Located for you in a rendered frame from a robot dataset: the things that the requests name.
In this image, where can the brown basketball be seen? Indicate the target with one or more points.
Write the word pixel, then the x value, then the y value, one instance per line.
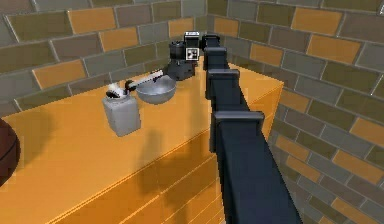
pixel 7 151

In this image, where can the orange chest of drawers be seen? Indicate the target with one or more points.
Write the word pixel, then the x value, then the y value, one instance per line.
pixel 100 160

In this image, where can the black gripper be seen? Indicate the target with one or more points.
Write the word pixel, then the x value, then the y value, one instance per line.
pixel 179 61

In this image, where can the grey metal bowl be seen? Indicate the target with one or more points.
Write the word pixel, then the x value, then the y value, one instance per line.
pixel 156 90

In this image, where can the white square container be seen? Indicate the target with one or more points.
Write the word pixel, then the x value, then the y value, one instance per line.
pixel 122 113

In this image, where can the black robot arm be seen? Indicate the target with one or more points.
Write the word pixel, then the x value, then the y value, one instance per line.
pixel 246 160

